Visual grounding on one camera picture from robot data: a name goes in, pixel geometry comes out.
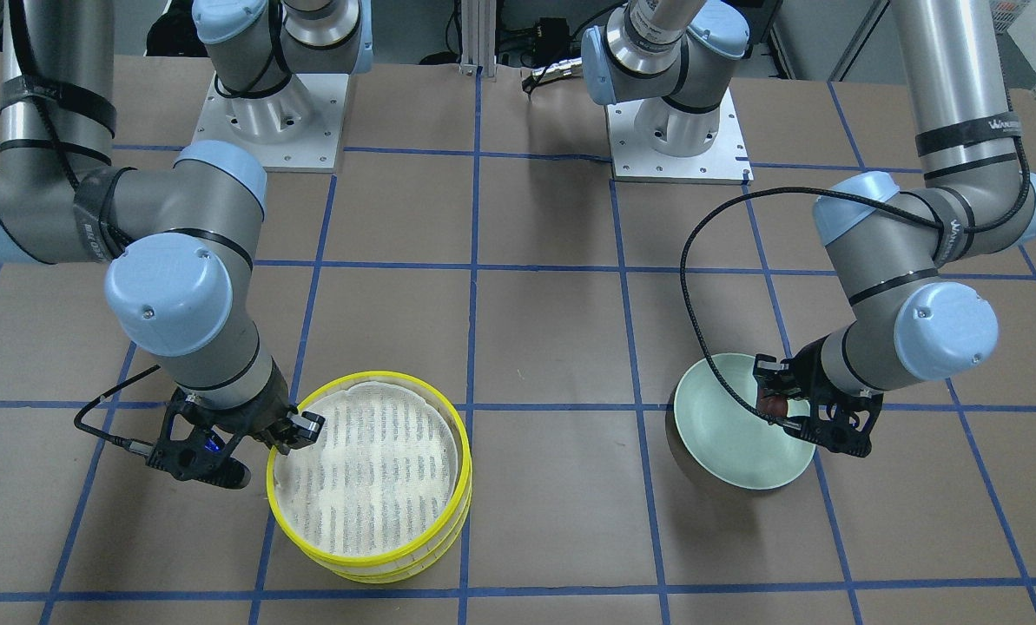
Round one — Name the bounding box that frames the light green plate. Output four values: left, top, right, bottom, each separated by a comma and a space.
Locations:
673, 359, 815, 490

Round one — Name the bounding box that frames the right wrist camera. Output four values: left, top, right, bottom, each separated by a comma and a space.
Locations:
146, 389, 251, 490

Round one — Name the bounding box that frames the brown bun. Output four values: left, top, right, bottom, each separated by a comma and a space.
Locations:
756, 395, 789, 422

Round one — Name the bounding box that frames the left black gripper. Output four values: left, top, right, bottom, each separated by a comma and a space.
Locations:
752, 338, 835, 444

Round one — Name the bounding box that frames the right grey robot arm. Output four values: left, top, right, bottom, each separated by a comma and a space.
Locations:
0, 1, 322, 452

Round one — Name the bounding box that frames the yellow steamer basket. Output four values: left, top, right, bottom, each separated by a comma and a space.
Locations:
265, 371, 473, 565
303, 485, 472, 584

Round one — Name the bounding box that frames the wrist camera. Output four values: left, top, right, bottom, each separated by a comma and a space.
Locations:
818, 394, 884, 458
146, 389, 251, 490

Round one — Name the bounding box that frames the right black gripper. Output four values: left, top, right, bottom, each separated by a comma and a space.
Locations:
227, 365, 326, 455

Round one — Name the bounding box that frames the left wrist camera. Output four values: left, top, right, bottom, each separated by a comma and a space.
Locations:
818, 394, 884, 458

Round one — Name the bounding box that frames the aluminium frame post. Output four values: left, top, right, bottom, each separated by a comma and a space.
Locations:
459, 0, 498, 81

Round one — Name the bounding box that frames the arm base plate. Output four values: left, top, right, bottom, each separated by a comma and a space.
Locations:
192, 74, 352, 174
605, 90, 755, 184

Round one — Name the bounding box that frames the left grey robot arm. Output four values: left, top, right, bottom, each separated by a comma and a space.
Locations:
581, 1, 1036, 457

